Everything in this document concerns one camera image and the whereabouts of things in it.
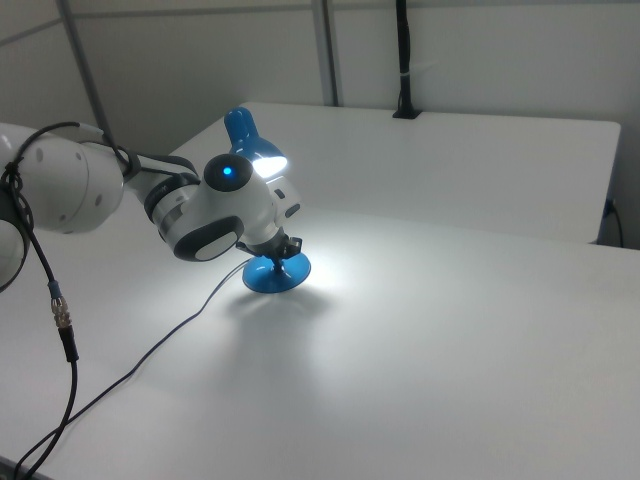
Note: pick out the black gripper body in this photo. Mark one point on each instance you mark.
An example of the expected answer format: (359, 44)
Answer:
(267, 246)

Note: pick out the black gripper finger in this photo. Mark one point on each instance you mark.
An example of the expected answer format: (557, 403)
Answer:
(278, 264)
(299, 246)

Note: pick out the blue gooseneck desk lamp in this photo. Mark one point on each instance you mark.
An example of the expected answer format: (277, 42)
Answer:
(277, 282)

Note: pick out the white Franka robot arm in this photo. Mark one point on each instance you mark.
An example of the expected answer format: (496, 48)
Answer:
(65, 190)

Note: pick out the black pole with white band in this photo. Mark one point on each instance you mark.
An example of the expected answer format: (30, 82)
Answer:
(405, 50)

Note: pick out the grey aluminium partition post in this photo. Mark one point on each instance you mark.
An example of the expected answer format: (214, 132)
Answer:
(85, 60)
(327, 50)

